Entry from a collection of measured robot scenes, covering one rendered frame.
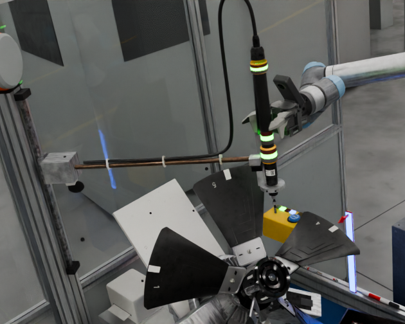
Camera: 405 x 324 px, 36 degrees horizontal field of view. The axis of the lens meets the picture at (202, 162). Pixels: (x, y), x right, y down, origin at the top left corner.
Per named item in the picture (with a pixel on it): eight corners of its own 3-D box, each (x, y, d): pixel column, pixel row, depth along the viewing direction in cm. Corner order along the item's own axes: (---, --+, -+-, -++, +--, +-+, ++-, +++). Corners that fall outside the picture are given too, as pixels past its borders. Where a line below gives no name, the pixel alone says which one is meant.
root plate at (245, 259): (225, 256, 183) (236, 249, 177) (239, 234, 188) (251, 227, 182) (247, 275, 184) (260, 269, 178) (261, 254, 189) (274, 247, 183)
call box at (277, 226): (263, 238, 239) (260, 215, 234) (279, 226, 245) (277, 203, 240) (296, 252, 228) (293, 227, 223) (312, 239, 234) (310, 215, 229)
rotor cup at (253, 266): (221, 289, 180) (242, 278, 170) (244, 253, 189) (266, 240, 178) (258, 322, 181) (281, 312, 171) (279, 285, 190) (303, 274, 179)
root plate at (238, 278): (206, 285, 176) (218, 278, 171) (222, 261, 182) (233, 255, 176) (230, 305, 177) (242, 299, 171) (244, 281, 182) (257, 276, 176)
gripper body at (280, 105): (290, 138, 169) (317, 122, 176) (287, 108, 165) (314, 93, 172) (268, 133, 174) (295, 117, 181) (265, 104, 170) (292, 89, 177)
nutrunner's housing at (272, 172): (265, 198, 174) (246, 38, 154) (267, 191, 177) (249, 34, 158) (279, 197, 173) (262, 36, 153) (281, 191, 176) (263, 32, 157)
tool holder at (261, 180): (251, 193, 172) (247, 162, 168) (254, 181, 178) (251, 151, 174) (284, 193, 170) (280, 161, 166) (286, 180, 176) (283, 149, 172)
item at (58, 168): (42, 186, 185) (35, 161, 181) (52, 175, 191) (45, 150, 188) (74, 185, 183) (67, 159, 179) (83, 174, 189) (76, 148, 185)
